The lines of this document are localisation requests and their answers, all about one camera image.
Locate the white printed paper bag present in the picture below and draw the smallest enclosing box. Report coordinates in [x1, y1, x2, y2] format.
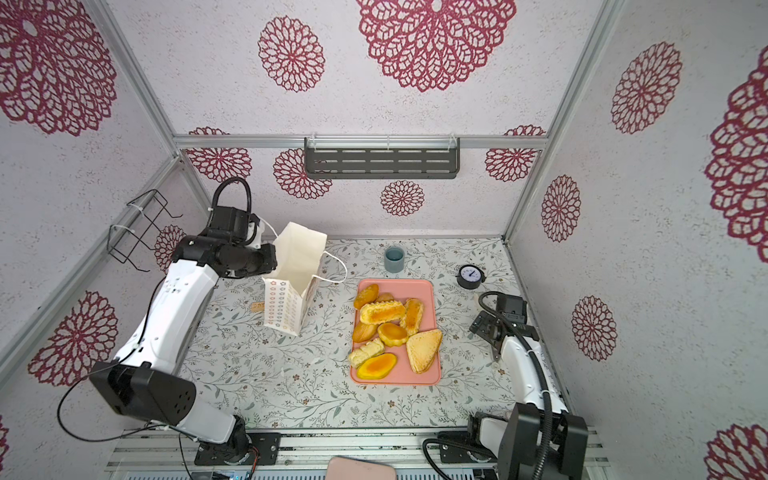
[262, 222, 348, 336]

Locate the triangular tan fake bread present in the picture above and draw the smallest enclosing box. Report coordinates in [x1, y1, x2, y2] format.
[406, 329, 443, 374]

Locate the orange oval fake bread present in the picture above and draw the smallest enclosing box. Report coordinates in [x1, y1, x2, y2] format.
[356, 353, 398, 380]

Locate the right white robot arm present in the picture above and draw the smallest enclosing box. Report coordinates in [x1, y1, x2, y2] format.
[470, 291, 589, 479]

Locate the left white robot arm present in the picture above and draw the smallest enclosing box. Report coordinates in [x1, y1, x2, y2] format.
[89, 206, 277, 454]

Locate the brown bread right upright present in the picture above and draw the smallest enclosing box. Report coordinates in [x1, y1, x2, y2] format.
[399, 298, 424, 336]

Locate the round orange fake tart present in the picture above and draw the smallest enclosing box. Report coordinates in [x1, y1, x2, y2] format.
[377, 323, 409, 347]

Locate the long yellow braided bread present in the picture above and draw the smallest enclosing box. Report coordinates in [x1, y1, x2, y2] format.
[359, 300, 406, 325]

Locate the pale ridged fake bread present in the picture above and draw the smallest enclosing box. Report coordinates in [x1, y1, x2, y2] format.
[348, 338, 386, 369]

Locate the brown oval bread top left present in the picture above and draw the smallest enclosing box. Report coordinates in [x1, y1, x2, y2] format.
[354, 284, 379, 310]

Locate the brown bread lower left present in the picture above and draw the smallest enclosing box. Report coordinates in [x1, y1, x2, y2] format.
[352, 323, 378, 343]

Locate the black round pressure gauge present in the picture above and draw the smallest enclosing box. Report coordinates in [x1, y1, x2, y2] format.
[456, 264, 486, 290]

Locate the pink plastic tray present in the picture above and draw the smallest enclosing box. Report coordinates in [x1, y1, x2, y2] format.
[348, 279, 443, 386]

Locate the teal small cup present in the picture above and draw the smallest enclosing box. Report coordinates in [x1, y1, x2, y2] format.
[384, 246, 405, 274]

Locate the pink device at front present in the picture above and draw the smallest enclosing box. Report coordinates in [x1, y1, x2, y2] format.
[325, 456, 397, 480]

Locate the grey metal wall shelf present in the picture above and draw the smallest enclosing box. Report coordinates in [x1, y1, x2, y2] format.
[303, 137, 461, 180]

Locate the black wire wall rack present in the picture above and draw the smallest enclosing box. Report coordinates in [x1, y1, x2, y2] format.
[106, 189, 183, 273]

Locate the aluminium front rail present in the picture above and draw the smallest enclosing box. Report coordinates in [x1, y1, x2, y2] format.
[107, 427, 607, 480]

